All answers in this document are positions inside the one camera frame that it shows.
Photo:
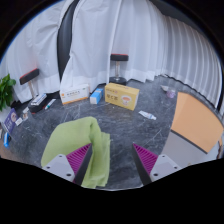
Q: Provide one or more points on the small blue and white box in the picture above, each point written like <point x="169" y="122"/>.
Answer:
<point x="96" y="96"/>

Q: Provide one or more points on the yellow box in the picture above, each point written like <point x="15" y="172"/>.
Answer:
<point x="122" y="96"/>

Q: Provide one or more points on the white curtain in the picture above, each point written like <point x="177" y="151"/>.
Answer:
<point x="30" y="50"/>
<point x="150" y="36"/>

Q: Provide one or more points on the small purple object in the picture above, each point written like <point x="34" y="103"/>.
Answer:
<point x="171" y="94"/>

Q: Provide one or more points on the printed card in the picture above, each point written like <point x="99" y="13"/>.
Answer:
<point x="25" y="116"/>

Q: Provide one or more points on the black stool with red rim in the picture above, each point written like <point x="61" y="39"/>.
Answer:
<point x="30" y="76"/>
<point x="119" y="61"/>

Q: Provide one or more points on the small white and blue tube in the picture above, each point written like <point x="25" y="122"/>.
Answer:
<point x="50" y="104"/>

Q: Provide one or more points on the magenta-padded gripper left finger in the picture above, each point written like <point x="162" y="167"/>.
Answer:
<point x="76" y="159"/>

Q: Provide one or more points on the pale card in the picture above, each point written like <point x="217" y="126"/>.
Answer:
<point x="25" y="109"/>

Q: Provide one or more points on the green towel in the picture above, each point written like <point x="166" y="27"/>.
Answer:
<point x="73" y="133"/>

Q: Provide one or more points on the purple box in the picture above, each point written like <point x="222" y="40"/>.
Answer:
<point x="10" y="120"/>

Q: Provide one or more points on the white card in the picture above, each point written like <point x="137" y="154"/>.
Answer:
<point x="19" y="121"/>

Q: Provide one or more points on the white and orange box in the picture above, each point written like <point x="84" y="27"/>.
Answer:
<point x="75" y="94"/>

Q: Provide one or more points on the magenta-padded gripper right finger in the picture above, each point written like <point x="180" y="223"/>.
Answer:
<point x="148" y="159"/>

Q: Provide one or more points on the potted green plant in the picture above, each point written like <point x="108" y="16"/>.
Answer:
<point x="6" y="91"/>

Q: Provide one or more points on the white book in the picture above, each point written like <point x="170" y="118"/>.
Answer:
<point x="38" y="99"/>

